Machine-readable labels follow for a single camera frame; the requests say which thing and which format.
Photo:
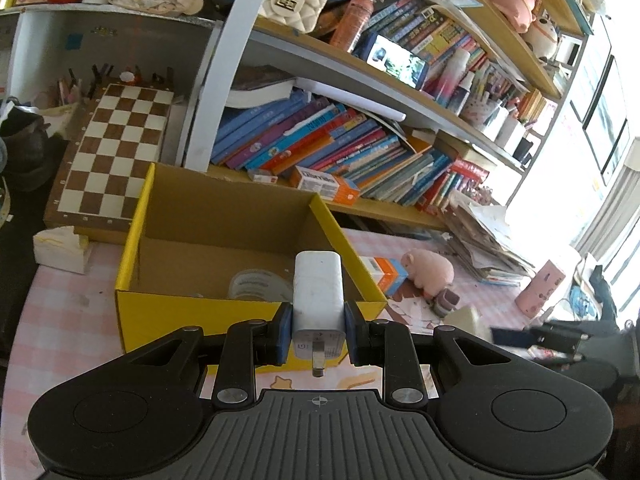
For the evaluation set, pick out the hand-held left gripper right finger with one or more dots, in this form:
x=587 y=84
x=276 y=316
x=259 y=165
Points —
x=354 y=332

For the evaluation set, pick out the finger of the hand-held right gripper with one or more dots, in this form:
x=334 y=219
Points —
x=565 y=332
x=507 y=338

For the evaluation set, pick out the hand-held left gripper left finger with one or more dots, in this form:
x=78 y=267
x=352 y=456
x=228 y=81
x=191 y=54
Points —
x=283 y=332

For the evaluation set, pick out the white charger adapter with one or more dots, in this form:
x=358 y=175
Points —
x=317 y=290
x=462 y=321

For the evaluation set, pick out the wide pale tape roll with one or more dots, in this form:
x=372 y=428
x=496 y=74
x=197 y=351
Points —
x=260 y=287

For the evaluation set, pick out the small purple translucent case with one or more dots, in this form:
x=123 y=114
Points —
x=445 y=302

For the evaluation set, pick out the yellow cardboard box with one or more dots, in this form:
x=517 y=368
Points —
x=160 y=315

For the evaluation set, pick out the white orange toothpaste box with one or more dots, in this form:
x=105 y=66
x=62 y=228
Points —
x=385 y=272
x=325 y=185

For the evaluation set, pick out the pink pig plush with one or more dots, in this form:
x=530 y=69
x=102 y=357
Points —
x=430 y=270

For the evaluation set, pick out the stack of loose papers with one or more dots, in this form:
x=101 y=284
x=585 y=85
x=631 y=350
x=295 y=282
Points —
x=485 y=240

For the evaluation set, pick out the row of colourful books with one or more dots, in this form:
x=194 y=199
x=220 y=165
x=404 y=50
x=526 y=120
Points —
x=340 y=145

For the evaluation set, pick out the white storage box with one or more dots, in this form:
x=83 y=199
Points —
x=510 y=131

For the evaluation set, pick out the pink checked cartoon mat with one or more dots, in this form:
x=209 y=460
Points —
x=65 y=310

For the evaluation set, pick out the white pen holder cup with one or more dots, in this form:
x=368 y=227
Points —
x=479 y=110

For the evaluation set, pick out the white paper block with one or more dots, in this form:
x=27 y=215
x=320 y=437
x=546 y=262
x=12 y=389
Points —
x=60 y=250

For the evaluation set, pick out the brown white chessboard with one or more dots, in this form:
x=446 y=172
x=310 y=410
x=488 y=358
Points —
x=115 y=155

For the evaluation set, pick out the white bookshelf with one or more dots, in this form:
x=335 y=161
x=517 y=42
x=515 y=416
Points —
x=220 y=85

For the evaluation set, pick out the pink blue gradient bottle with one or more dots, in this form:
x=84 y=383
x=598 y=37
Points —
x=452 y=77

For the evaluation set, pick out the blue cased tablet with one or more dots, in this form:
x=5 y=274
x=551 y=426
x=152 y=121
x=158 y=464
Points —
x=397 y=60

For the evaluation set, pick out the white pink plush toy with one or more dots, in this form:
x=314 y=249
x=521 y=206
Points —
x=540 y=37

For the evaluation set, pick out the black bag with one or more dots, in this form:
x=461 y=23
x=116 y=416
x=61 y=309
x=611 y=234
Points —
x=27 y=150

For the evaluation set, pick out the orange bottle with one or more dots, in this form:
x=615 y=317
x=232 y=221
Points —
x=352 y=17

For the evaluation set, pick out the pile of assorted books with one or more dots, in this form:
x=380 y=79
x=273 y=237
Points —
x=430 y=25

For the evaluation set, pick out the white quilted purse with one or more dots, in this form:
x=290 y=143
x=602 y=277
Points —
x=292 y=0

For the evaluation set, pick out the black framed wall picture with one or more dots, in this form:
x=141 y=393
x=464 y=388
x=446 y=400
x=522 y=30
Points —
x=620 y=160
x=592 y=80

